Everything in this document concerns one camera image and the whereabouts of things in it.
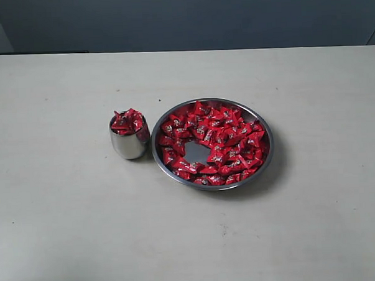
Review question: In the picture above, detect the stainless steel cup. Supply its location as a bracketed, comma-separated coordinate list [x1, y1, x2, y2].
[108, 116, 150, 160]

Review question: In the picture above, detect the red wrapped candy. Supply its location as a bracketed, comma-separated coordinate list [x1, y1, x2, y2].
[243, 131, 267, 152]
[191, 101, 212, 118]
[218, 155, 250, 176]
[171, 157, 205, 180]

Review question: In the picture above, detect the red candy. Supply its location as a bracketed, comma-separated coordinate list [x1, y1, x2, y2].
[171, 157, 205, 180]
[191, 101, 212, 118]
[218, 155, 250, 176]
[243, 131, 267, 152]
[110, 109, 134, 136]
[124, 108, 144, 133]

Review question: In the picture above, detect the stainless steel round plate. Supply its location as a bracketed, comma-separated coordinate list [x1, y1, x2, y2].
[151, 98, 274, 191]

